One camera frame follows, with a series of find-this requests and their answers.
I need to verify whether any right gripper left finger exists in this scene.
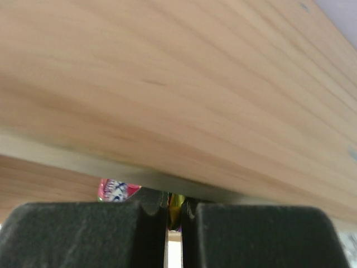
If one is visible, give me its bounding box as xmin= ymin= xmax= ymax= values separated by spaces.
xmin=1 ymin=188 xmax=168 ymax=267

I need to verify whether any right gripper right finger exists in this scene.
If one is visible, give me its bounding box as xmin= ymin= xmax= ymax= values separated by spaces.
xmin=181 ymin=199 xmax=349 ymax=267

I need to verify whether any purple berries candy bag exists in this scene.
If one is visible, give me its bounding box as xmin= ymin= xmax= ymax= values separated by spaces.
xmin=98 ymin=179 xmax=141 ymax=202

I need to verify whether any wooden two-tier shelf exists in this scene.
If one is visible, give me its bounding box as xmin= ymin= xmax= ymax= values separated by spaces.
xmin=1 ymin=1 xmax=356 ymax=231

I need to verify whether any green snack bag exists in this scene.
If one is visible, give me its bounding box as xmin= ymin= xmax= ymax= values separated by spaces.
xmin=167 ymin=193 xmax=186 ymax=232

